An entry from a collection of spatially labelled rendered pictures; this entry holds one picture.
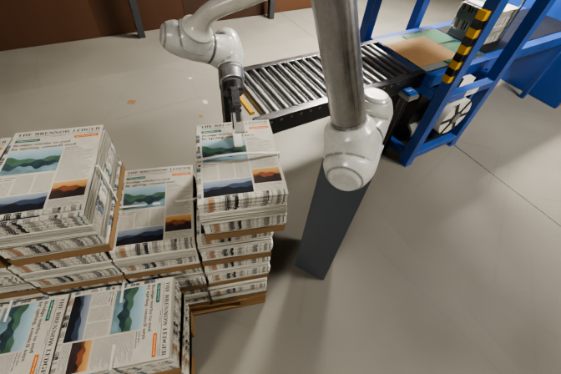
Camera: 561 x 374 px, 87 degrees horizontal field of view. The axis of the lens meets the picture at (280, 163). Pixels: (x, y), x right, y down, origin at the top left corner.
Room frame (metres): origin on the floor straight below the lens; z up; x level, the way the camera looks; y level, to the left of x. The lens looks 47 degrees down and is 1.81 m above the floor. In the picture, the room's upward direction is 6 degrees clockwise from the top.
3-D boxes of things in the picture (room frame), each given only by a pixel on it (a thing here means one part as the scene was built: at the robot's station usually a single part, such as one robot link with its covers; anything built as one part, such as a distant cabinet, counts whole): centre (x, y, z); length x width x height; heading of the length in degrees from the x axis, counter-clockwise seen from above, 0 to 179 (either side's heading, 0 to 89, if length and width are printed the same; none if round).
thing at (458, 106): (2.39, -1.09, 0.38); 0.94 x 0.69 x 0.63; 34
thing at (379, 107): (0.85, -0.29, 1.17); 0.18 x 0.16 x 0.22; 162
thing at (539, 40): (3.03, -2.02, 0.75); 1.55 x 0.65 x 0.10; 124
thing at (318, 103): (1.60, -0.39, 0.74); 1.34 x 0.05 x 0.12; 124
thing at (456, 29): (2.71, -1.56, 0.93); 0.38 x 0.30 x 0.26; 124
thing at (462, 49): (1.83, -1.04, 1.05); 0.05 x 0.05 x 0.45; 34
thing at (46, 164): (0.56, 0.73, 1.06); 0.37 x 0.29 x 0.01; 18
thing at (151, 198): (0.58, 0.60, 0.42); 1.17 x 0.39 x 0.83; 106
